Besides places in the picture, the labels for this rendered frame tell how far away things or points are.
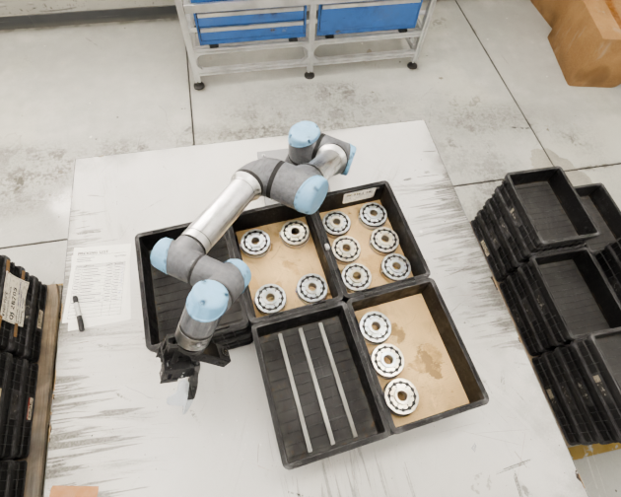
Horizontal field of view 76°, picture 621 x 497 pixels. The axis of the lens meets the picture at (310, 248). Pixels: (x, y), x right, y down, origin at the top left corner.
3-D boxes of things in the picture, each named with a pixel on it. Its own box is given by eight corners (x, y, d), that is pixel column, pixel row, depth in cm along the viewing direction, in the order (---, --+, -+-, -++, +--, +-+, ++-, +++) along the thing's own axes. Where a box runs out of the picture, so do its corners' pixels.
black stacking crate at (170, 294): (146, 250, 142) (134, 235, 132) (229, 232, 147) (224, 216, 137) (159, 360, 125) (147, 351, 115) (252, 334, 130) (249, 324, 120)
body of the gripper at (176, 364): (155, 357, 93) (166, 325, 87) (191, 353, 98) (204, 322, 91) (159, 387, 89) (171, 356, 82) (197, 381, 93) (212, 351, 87)
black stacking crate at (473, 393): (341, 312, 135) (345, 300, 125) (421, 290, 140) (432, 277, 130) (383, 437, 118) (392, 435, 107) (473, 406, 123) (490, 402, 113)
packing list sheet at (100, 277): (68, 248, 153) (68, 248, 153) (131, 240, 156) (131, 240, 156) (61, 331, 138) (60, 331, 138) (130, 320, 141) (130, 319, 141)
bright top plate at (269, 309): (252, 287, 132) (252, 287, 132) (282, 281, 134) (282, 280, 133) (257, 316, 128) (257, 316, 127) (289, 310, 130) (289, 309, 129)
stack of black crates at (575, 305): (497, 284, 216) (530, 255, 186) (546, 275, 220) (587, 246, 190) (528, 357, 198) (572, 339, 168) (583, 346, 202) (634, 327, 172)
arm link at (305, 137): (295, 136, 163) (296, 111, 150) (325, 148, 161) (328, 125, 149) (282, 158, 158) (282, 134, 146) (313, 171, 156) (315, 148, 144)
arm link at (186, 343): (210, 311, 89) (219, 341, 84) (205, 323, 92) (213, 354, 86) (175, 313, 85) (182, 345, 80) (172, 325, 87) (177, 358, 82)
